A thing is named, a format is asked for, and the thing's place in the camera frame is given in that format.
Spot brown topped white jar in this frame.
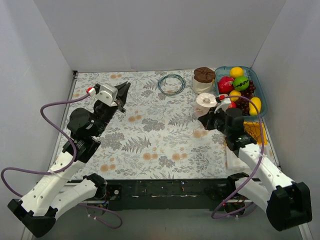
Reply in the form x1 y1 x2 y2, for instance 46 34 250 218
191 67 216 95

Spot red apple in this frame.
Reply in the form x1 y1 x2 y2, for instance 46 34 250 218
228 101 237 108

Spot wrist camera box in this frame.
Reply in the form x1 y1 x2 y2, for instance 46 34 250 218
214 94 232 113
86 83 118 107

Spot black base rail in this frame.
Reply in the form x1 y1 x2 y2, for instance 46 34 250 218
32 174 301 213

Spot dark purple grapes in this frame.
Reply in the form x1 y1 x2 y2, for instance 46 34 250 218
235 80 256 116

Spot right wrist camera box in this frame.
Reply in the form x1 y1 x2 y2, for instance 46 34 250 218
214 94 232 113

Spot floral table mat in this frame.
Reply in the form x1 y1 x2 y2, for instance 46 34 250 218
72 70 241 181

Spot white toilet paper roll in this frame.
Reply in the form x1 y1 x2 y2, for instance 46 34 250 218
194 93 217 118

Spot yellow plastic bin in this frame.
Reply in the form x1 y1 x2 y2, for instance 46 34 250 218
224 121 268 151

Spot yellow orange fruit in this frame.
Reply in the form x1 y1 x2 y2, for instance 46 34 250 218
229 67 244 79

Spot yellow mango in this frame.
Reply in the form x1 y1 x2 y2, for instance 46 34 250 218
249 97 262 116

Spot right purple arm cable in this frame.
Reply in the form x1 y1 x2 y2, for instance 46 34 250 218
211 95 265 220

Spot white plastic bin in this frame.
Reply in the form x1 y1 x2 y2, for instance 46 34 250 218
226 144 277 172

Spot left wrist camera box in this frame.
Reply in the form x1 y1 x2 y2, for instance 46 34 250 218
86 83 118 107

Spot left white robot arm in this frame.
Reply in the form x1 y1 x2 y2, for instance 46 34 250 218
7 82 131 238

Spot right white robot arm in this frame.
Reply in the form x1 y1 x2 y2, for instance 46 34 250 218
198 107 313 231

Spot yellow lemon centre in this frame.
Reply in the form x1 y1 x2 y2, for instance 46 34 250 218
229 90 242 102

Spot teal fruit basket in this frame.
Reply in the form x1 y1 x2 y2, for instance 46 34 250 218
214 66 268 122

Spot coiled green blue wire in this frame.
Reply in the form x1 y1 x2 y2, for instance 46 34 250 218
157 73 187 97

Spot red pomegranate fruit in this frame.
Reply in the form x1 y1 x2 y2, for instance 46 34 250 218
218 76 234 94

